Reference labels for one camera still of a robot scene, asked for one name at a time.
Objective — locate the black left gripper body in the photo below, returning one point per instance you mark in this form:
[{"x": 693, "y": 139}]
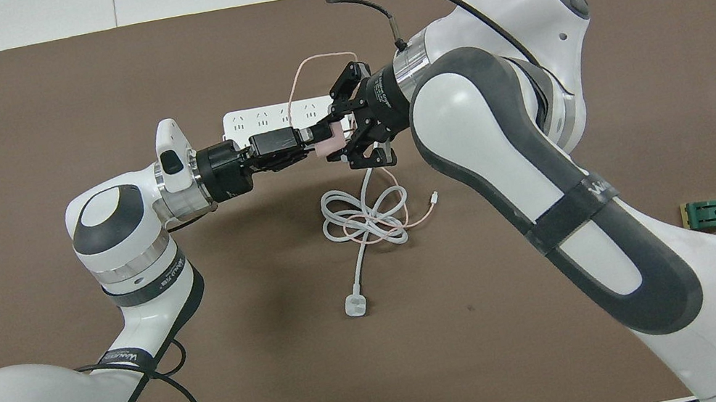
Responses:
[{"x": 272, "y": 150}]

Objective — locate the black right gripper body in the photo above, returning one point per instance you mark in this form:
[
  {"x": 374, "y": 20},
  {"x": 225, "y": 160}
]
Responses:
[{"x": 385, "y": 104}]

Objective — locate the pink charger block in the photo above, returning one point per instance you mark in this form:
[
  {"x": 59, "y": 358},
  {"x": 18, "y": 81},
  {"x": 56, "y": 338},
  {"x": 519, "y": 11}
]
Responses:
[{"x": 331, "y": 139}]

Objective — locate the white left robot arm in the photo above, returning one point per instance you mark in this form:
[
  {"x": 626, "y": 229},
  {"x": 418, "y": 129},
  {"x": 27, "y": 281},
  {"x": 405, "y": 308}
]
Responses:
[{"x": 127, "y": 271}]

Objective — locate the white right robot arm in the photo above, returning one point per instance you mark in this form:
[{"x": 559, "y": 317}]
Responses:
[{"x": 591, "y": 226}]

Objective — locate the white power strip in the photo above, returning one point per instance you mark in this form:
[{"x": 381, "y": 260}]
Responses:
[{"x": 241, "y": 122}]

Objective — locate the brown table mat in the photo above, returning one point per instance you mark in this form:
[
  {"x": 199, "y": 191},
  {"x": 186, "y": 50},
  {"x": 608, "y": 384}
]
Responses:
[{"x": 362, "y": 392}]

